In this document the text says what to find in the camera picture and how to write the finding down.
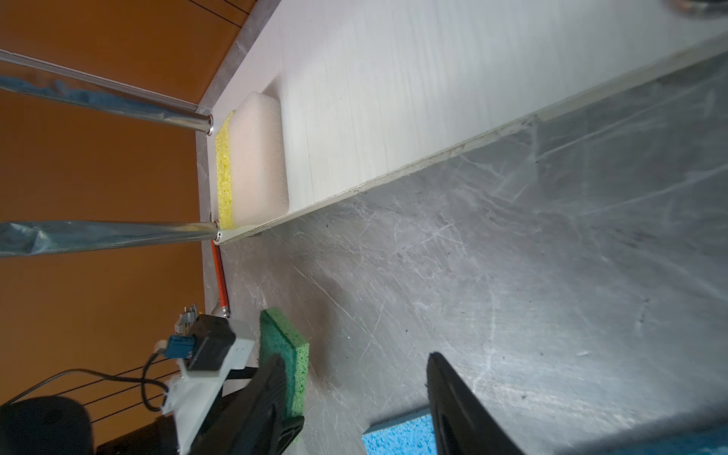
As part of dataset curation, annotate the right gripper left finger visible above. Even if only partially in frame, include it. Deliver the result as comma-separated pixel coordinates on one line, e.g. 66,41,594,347
191,354,304,454

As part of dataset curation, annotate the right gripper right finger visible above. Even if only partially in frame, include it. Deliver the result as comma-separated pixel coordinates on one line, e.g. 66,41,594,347
427,352,523,455

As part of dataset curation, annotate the blue cellulose sponge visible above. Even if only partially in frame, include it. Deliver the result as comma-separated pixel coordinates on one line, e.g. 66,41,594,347
361,409,437,455

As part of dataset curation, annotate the green scouring sponge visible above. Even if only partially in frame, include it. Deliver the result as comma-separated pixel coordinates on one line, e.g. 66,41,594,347
259,307,309,418

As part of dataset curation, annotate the beige foam sponge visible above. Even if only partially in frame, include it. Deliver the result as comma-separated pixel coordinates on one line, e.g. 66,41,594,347
229,92,289,228

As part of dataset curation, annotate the yellow cellulose sponge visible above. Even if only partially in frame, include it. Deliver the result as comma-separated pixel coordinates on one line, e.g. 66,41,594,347
215,111,235,229

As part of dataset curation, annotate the white two-tier shelf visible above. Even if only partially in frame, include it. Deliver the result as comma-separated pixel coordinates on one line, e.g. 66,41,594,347
0,0,728,258

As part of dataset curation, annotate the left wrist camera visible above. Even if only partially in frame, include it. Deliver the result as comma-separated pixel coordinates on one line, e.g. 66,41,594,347
150,315,269,454

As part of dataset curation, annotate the red handled hex key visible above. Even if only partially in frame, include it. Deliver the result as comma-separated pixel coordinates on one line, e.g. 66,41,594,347
210,241,231,319

